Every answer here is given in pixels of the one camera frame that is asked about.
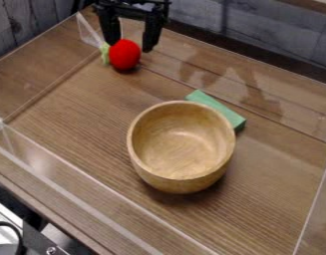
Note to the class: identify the red plush fruit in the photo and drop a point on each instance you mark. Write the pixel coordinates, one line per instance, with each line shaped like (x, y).
(122, 55)

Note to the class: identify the green rectangular block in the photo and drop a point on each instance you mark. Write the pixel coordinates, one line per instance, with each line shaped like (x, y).
(200, 97)

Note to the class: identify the wooden bowl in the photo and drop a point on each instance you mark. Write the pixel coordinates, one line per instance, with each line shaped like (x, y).
(181, 144)

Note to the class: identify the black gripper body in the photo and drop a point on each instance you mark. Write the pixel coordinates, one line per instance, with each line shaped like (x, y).
(134, 9)

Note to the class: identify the black metal bracket with screw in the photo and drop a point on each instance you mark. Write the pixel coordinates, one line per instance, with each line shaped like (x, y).
(53, 242)

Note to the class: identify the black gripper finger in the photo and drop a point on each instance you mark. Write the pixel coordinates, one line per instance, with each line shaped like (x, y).
(153, 31)
(110, 23)

